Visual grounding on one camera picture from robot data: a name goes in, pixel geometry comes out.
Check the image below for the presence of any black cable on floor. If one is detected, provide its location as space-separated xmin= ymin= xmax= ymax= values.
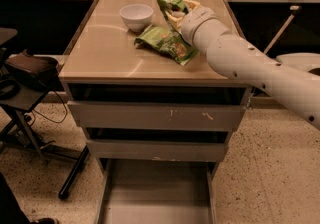
xmin=32 ymin=90 xmax=69 ymax=125

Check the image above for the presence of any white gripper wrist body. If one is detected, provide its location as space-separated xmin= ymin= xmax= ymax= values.
xmin=181 ymin=7 xmax=231 ymax=52

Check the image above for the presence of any black shoe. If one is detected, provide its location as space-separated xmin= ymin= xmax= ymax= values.
xmin=30 ymin=217 xmax=59 ymax=224

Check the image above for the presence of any white stick with knob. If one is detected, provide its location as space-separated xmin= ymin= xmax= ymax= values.
xmin=263 ymin=5 xmax=301 ymax=55

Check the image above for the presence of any grey drawer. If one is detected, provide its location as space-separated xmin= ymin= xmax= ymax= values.
xmin=87 ymin=140 xmax=228 ymax=162
xmin=68 ymin=101 xmax=244 ymax=131
xmin=94 ymin=160 xmax=217 ymax=224

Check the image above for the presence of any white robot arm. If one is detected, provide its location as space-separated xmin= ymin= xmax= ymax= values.
xmin=165 ymin=5 xmax=320 ymax=129

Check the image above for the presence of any white bowl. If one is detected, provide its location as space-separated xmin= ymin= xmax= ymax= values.
xmin=119 ymin=4 xmax=153 ymax=32

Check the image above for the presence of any dark trouser leg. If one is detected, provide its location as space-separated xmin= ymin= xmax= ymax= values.
xmin=0 ymin=173 xmax=31 ymax=224

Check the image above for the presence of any black chair with stand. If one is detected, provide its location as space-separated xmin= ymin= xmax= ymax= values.
xmin=0 ymin=27 xmax=90 ymax=201

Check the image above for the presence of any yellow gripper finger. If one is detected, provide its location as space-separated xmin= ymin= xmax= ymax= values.
xmin=165 ymin=11 xmax=185 ymax=30
xmin=183 ymin=0 xmax=201 ymax=11

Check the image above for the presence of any grey middle drawer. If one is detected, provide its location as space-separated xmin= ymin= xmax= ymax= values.
xmin=87 ymin=140 xmax=228 ymax=162

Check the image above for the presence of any green kettle chip bag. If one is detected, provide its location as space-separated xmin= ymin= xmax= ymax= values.
xmin=134 ymin=25 xmax=198 ymax=66

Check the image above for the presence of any green rice chip bag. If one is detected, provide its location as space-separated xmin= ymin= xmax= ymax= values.
xmin=157 ymin=0 xmax=188 ymax=33

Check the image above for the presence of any grey top drawer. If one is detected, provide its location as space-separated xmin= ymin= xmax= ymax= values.
xmin=68 ymin=101 xmax=244 ymax=131

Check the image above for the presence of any grey bottom drawer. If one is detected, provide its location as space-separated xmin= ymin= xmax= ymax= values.
xmin=94 ymin=160 xmax=217 ymax=224

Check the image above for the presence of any grey drawer cabinet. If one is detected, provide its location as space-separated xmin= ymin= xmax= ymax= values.
xmin=58 ymin=0 xmax=260 ymax=224

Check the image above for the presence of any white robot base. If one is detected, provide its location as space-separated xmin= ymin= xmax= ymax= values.
xmin=276 ymin=53 xmax=320 ymax=76

